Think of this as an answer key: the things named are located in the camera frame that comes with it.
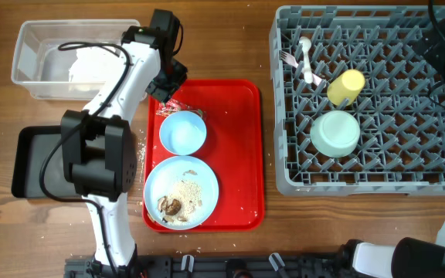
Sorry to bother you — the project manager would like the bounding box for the white napkin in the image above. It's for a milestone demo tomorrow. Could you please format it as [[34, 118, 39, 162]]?
[[69, 46, 124, 92]]

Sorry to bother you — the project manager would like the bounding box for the yellow plastic cup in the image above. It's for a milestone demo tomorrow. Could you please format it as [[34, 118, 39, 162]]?
[[327, 69, 365, 106]]

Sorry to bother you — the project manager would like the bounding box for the light green bowl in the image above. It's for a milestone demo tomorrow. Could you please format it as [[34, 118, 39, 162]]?
[[310, 110, 361, 158]]

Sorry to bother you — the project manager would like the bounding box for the red strawberry snack wrapper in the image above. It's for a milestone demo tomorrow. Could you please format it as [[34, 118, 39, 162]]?
[[156, 99, 206, 119]]

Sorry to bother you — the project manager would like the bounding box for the red serving tray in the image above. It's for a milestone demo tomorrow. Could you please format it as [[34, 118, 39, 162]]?
[[141, 79, 266, 234]]

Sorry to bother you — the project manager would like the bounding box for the black plastic bin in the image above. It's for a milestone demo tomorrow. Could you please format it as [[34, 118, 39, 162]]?
[[11, 125, 78, 198]]

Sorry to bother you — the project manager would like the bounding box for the white plastic fork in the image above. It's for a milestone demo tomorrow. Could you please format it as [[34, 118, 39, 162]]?
[[279, 50, 322, 86]]

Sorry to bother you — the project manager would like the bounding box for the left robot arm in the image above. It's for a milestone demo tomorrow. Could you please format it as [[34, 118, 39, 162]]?
[[56, 9, 188, 277]]

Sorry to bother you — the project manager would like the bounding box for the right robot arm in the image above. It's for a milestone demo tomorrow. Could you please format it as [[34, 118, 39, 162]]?
[[335, 18, 445, 277]]

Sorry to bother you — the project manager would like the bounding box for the light blue plate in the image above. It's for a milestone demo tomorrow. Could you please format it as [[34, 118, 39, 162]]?
[[144, 156, 219, 230]]

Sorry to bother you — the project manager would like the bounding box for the grey dishwasher rack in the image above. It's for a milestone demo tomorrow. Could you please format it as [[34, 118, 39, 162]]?
[[269, 5, 445, 196]]

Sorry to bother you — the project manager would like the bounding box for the white plastic spoon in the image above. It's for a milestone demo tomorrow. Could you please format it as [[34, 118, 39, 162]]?
[[299, 36, 314, 83]]

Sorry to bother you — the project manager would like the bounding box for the light blue bowl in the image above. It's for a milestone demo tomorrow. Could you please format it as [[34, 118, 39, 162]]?
[[159, 110, 207, 156]]

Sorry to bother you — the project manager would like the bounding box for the clear plastic bin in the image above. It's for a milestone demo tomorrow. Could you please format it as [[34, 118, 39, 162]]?
[[12, 19, 140, 100]]

